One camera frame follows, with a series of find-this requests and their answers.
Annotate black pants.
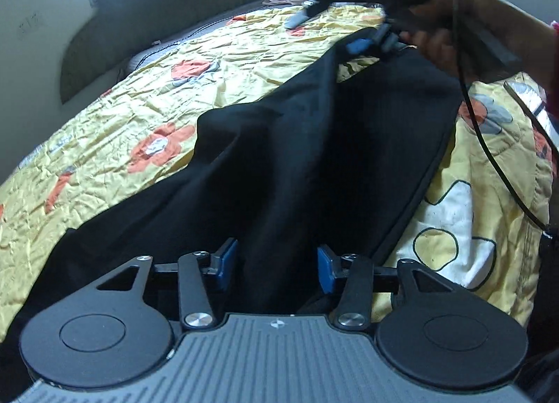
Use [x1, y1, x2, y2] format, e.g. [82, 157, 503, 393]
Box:
[0, 26, 464, 386]

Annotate right hand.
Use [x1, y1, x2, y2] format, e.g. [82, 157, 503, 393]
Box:
[400, 0, 558, 109]

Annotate yellow floral quilt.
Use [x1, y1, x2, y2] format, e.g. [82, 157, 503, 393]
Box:
[1, 5, 556, 327]

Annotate grey striped pillow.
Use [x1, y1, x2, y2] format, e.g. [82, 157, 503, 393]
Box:
[124, 0, 267, 77]

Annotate black cable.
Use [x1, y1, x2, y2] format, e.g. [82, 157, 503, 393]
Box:
[449, 0, 553, 234]

